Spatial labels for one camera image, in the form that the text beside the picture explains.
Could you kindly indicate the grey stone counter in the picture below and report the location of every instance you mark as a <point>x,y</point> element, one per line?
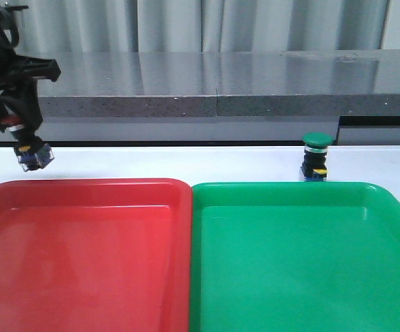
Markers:
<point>261,98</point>

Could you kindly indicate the red plastic tray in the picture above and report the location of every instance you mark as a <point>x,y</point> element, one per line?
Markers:
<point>95,255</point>

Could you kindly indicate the red mushroom push button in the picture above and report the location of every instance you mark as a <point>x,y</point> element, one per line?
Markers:
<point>31,151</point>

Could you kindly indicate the green mushroom push button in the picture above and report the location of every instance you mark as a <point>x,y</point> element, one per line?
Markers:
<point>313,168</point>

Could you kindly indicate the grey pleated curtain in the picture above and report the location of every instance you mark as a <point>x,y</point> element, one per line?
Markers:
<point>200,26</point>

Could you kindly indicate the green plastic tray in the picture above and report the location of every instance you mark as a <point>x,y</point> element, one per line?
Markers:
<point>295,257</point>

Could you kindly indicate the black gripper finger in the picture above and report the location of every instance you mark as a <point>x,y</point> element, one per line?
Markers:
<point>26,70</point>
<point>19,106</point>

